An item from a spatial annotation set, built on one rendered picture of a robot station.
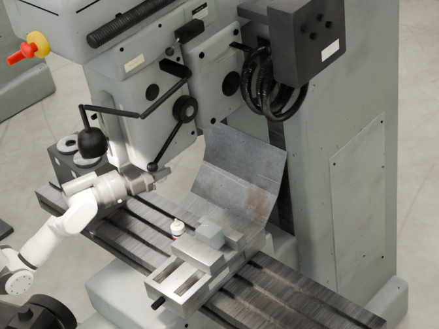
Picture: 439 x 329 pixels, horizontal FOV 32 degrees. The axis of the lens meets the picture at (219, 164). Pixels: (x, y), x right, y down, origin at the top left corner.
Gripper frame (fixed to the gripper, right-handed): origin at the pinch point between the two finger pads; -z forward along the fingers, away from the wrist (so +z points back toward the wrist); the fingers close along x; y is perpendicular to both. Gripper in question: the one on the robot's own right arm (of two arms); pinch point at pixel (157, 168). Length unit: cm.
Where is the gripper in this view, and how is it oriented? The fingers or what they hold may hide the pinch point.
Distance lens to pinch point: 216.8
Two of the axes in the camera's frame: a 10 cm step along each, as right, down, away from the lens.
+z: -8.7, 3.8, -3.0
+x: -4.7, -5.1, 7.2
